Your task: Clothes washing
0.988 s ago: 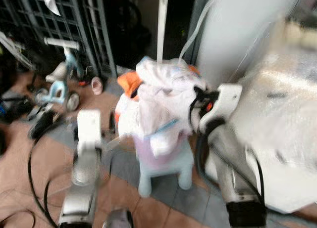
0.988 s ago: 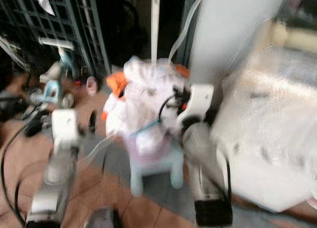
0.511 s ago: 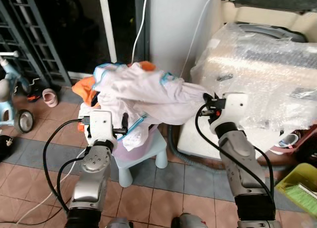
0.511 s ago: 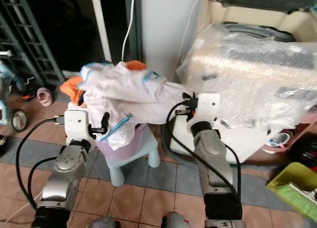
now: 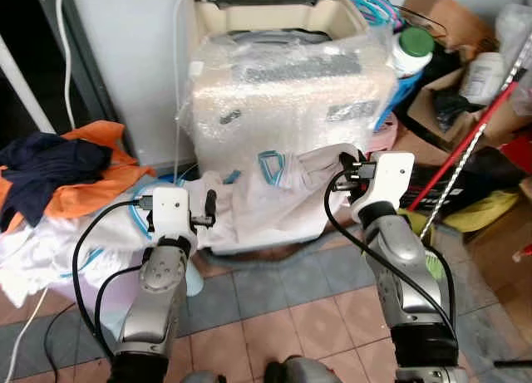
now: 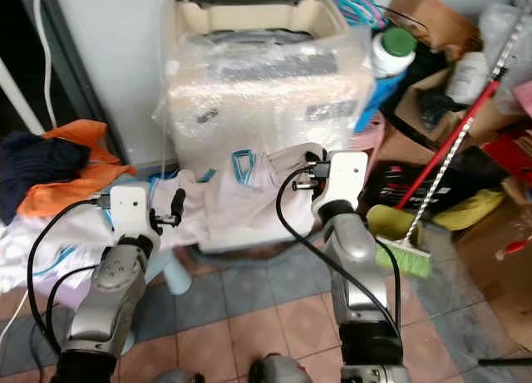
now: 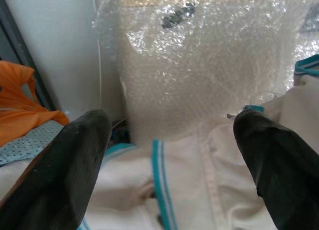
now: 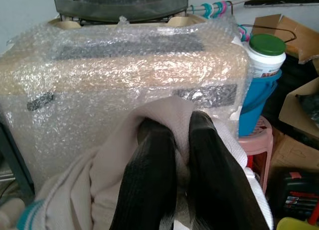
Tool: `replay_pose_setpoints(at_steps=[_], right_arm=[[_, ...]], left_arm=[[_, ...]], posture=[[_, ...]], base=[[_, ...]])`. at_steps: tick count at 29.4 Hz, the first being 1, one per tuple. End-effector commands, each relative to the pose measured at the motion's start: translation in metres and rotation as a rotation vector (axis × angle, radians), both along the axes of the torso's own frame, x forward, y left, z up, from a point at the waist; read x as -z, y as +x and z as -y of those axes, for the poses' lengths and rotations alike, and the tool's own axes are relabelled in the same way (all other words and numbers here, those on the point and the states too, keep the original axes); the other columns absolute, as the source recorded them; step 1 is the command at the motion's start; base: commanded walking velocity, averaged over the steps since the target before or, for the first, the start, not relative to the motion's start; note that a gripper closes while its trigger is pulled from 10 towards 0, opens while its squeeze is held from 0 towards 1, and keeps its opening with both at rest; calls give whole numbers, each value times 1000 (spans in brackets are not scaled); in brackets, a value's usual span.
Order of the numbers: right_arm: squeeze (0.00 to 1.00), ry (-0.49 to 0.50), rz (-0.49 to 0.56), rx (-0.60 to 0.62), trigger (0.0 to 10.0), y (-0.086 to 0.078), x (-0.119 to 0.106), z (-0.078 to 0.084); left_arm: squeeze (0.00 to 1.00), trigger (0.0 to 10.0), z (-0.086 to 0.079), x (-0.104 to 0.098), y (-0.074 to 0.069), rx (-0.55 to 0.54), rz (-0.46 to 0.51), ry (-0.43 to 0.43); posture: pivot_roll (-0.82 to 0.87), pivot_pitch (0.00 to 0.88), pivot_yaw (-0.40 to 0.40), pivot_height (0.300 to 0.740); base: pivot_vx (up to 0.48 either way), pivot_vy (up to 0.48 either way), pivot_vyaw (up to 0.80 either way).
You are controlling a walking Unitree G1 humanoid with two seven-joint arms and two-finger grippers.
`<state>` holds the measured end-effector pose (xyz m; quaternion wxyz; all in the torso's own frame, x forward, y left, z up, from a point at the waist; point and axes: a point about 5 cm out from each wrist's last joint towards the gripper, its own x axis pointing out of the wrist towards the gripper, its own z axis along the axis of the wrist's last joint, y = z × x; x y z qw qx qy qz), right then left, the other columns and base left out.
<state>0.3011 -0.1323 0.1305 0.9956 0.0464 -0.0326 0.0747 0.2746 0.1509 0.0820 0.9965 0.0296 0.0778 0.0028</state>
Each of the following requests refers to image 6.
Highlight navy blue cloth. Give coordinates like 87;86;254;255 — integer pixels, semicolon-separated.
0;130;89;227

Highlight white floor cable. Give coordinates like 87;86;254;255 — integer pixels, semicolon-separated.
0;311;19;344

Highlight white garment with blue trim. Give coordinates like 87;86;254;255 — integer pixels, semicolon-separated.
156;142;342;253

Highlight white bottle with green cap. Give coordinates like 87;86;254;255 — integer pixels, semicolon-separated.
372;26;419;79

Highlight bubble-wrapped cream washing machine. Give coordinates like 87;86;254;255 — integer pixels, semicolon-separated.
165;0;377;253

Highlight tall brown cardboard box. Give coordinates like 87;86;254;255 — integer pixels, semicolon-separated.
385;0;481;61

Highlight blue plastic basket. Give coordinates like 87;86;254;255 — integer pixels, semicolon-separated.
355;71;409;134

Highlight orange cloth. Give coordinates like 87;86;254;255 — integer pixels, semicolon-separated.
12;120;135;223

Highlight pale blue stool leg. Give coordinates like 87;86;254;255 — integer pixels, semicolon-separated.
161;248;191;296

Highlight white pipe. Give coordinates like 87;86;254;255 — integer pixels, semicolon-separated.
0;61;44;136

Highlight grey robot legs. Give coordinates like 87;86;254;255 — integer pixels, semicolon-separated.
152;353;318;383

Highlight open brown cardboard box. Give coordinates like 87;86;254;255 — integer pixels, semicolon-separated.
393;66;532;145

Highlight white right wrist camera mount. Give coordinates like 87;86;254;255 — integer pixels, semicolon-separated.
311;150;370;217

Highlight white detergent bottle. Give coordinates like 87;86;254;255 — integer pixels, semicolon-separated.
446;52;490;106

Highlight small red object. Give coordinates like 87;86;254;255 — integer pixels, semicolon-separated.
494;237;532;261

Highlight yellow cloth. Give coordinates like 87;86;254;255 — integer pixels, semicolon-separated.
431;187;505;232

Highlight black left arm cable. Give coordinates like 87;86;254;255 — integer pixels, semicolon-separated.
27;196;113;355

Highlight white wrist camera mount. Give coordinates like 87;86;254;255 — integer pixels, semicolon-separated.
109;183;155;235
311;150;370;217

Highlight dark grey door frame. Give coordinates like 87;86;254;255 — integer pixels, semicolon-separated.
37;0;113;143

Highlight white wall cable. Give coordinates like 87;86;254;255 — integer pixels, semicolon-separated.
32;0;57;128

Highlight flat brown cardboard sheet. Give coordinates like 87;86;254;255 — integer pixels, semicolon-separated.
452;199;532;352

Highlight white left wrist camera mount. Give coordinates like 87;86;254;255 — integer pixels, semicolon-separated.
109;183;155;235

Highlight red plastic container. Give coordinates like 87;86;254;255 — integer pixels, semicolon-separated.
480;129;532;186

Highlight white clothes pile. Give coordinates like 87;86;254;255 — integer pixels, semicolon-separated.
0;207;127;294

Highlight blue and pink hangers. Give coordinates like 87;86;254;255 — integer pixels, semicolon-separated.
327;0;385;28

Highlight black printed box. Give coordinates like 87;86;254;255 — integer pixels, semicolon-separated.
369;145;510;215

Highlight pink plastic stool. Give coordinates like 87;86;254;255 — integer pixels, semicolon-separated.
352;115;388;157

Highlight red-handled green broom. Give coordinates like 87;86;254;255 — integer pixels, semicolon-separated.
366;77;505;281

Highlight clear plastic bag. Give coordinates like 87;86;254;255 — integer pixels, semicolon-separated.
477;2;532;115

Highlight silver corrugated hose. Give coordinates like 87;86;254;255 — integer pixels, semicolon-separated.
406;13;532;244

